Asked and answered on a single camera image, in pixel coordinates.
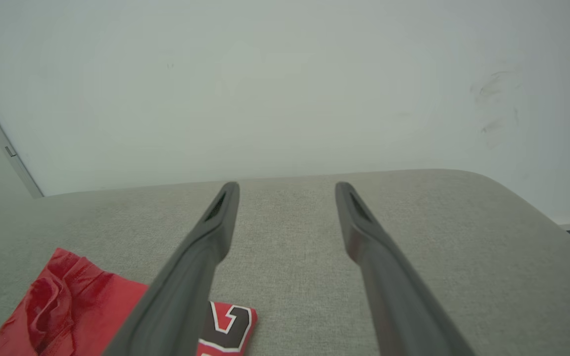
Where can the red Bulls 23 jersey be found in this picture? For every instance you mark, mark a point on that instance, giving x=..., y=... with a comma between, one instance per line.
x=77, y=311

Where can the grey fabric sofa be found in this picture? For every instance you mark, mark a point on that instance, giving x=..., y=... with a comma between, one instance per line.
x=290, y=257

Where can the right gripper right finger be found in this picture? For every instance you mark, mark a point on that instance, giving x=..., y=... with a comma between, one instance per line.
x=394, y=296

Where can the grey metal wall trim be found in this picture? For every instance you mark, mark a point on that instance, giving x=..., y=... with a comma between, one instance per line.
x=3, y=136

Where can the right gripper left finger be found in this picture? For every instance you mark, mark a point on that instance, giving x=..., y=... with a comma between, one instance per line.
x=186, y=291

